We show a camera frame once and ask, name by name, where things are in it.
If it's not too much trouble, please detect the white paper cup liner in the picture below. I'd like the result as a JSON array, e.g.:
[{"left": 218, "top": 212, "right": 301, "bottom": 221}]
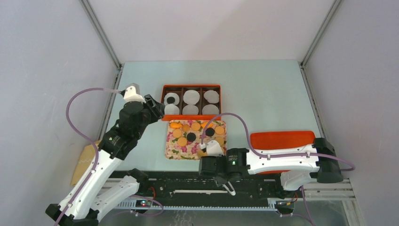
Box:
[
  {"left": 183, "top": 90, "right": 200, "bottom": 105},
  {"left": 182, "top": 105, "right": 199, "bottom": 115},
  {"left": 164, "top": 92, "right": 180, "bottom": 105},
  {"left": 203, "top": 90, "right": 220, "bottom": 104},
  {"left": 164, "top": 104, "right": 180, "bottom": 115},
  {"left": 202, "top": 104, "right": 220, "bottom": 115}
]

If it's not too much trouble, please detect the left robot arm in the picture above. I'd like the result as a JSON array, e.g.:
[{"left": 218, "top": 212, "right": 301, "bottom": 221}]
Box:
[{"left": 45, "top": 94, "right": 165, "bottom": 226}]

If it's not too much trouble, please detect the floral rectangular tray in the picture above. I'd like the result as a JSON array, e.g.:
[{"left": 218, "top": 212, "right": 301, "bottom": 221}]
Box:
[{"left": 165, "top": 120, "right": 227, "bottom": 160}]

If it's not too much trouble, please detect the metal tongs white handle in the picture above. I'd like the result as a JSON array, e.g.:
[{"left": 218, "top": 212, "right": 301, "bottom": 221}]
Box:
[{"left": 222, "top": 181, "right": 236, "bottom": 196}]

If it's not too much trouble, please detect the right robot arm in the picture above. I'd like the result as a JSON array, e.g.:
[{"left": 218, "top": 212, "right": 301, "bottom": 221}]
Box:
[{"left": 199, "top": 138, "right": 343, "bottom": 197}]

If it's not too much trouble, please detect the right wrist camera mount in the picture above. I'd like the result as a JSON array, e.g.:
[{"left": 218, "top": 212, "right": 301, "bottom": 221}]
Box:
[{"left": 199, "top": 140, "right": 225, "bottom": 156}]

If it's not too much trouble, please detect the orange cookie tin box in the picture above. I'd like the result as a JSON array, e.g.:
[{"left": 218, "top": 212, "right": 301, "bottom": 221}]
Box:
[{"left": 161, "top": 84, "right": 222, "bottom": 121}]

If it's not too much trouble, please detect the orange fish shaped cookie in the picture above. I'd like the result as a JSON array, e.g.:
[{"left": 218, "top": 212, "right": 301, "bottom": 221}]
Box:
[
  {"left": 201, "top": 121, "right": 213, "bottom": 129},
  {"left": 169, "top": 122, "right": 183, "bottom": 129}
]

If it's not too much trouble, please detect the round tan biscuit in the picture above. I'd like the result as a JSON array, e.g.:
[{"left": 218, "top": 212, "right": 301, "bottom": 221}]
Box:
[
  {"left": 172, "top": 129, "right": 183, "bottom": 138},
  {"left": 191, "top": 122, "right": 201, "bottom": 131},
  {"left": 215, "top": 137, "right": 225, "bottom": 146},
  {"left": 215, "top": 126, "right": 225, "bottom": 135},
  {"left": 177, "top": 137, "right": 188, "bottom": 147},
  {"left": 197, "top": 149, "right": 207, "bottom": 158}
]

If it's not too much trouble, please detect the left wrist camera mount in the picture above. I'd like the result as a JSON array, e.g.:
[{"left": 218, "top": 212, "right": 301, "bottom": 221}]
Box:
[{"left": 121, "top": 83, "right": 146, "bottom": 103}]

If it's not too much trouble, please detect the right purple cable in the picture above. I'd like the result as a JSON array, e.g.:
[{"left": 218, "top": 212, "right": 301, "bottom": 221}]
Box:
[{"left": 201, "top": 113, "right": 356, "bottom": 226}]

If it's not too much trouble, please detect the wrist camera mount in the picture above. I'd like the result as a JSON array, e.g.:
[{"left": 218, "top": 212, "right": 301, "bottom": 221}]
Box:
[
  {"left": 199, "top": 140, "right": 225, "bottom": 156},
  {"left": 121, "top": 83, "right": 146, "bottom": 103}
]

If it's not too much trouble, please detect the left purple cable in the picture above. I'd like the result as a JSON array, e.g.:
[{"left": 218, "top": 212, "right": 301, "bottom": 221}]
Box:
[{"left": 54, "top": 88, "right": 164, "bottom": 226}]

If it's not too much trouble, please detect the orange swirl cookie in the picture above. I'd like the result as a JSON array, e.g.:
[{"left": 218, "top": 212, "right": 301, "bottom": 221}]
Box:
[{"left": 182, "top": 124, "right": 191, "bottom": 132}]

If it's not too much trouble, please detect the purple cable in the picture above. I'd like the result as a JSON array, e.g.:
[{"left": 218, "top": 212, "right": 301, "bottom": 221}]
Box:
[
  {"left": 201, "top": 113, "right": 356, "bottom": 226},
  {"left": 54, "top": 88, "right": 164, "bottom": 226}
]

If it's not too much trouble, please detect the orange tin lid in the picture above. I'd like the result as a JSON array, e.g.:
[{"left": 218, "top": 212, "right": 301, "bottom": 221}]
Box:
[{"left": 250, "top": 131, "right": 316, "bottom": 175}]

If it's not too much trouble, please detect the black sandwich cookie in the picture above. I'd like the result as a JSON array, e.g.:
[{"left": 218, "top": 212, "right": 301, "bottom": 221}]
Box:
[
  {"left": 205, "top": 128, "right": 215, "bottom": 137},
  {"left": 186, "top": 132, "right": 197, "bottom": 142},
  {"left": 167, "top": 97, "right": 176, "bottom": 104}
]

